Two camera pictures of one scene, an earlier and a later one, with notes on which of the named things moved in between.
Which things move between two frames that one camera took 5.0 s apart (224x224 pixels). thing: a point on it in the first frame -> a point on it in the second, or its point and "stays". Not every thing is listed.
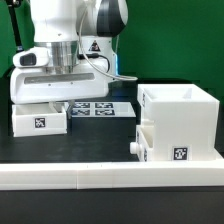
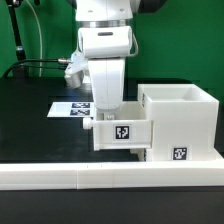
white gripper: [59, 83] -> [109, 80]
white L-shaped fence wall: [136, 174] stays
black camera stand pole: [12, 4] stays
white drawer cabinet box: [185, 120] stays
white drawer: [38, 119] -> [129, 129]
